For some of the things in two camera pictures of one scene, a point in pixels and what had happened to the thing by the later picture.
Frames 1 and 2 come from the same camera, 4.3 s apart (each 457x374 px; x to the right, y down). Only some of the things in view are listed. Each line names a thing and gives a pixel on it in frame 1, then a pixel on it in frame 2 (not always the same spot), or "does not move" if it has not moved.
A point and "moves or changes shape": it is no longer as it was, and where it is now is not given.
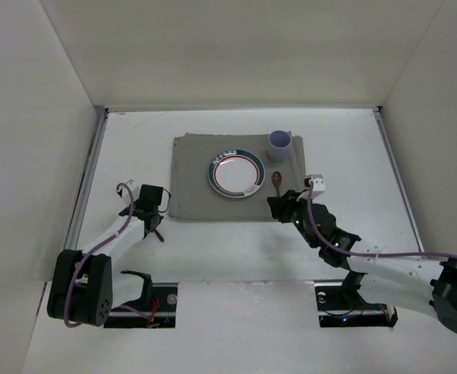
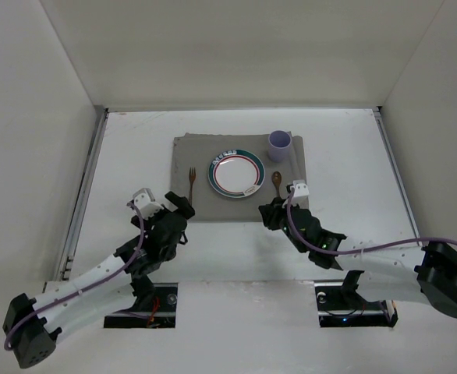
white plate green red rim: (236, 173) does not move
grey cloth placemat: (192, 195) does not move
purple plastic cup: (279, 144) does not move
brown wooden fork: (158, 235) moves or changes shape
